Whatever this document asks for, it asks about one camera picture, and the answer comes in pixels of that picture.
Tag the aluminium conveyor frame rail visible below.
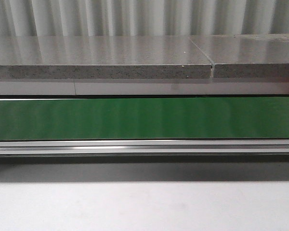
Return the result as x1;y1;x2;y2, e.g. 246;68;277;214
0;139;289;157

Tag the white pleated curtain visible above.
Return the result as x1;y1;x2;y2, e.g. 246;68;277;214
0;0;289;36

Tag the grey stone slab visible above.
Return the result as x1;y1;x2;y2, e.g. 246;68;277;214
190;34;289;80
0;36;211;80

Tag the grey stone slab left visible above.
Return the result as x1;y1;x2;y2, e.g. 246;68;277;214
0;36;211;80

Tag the grey stone slab right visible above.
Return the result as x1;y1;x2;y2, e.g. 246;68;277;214
190;34;289;80

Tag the green conveyor belt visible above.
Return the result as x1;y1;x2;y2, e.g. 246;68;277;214
0;97;289;141

